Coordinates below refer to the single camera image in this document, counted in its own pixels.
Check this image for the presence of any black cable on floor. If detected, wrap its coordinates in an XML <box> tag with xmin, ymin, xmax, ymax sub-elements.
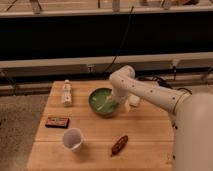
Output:
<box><xmin>138</xmin><ymin>75</ymin><xmax>194</xmax><ymax>128</ymax></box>

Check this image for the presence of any brown sausage toy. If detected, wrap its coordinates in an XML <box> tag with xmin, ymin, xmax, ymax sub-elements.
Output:
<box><xmin>111</xmin><ymin>135</ymin><xmax>128</xmax><ymax>156</ymax></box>

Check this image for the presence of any green ceramic bowl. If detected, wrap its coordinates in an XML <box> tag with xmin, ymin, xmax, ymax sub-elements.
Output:
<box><xmin>88</xmin><ymin>88</ymin><xmax>119</xmax><ymax>117</ymax></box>

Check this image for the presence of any white plastic bottle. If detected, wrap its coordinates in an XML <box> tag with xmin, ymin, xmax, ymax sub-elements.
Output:
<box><xmin>61</xmin><ymin>80</ymin><xmax>72</xmax><ymax>107</ymax></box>

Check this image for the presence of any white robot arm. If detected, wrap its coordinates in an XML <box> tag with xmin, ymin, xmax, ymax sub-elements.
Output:
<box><xmin>109</xmin><ymin>66</ymin><xmax>213</xmax><ymax>171</ymax></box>

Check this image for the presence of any red black small box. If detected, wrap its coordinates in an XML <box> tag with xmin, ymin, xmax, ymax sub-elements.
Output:
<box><xmin>45</xmin><ymin>117</ymin><xmax>69</xmax><ymax>128</ymax></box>

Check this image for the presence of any black hanging cable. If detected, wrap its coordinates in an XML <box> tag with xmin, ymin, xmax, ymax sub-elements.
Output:
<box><xmin>100</xmin><ymin>4</ymin><xmax>135</xmax><ymax>75</ymax></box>

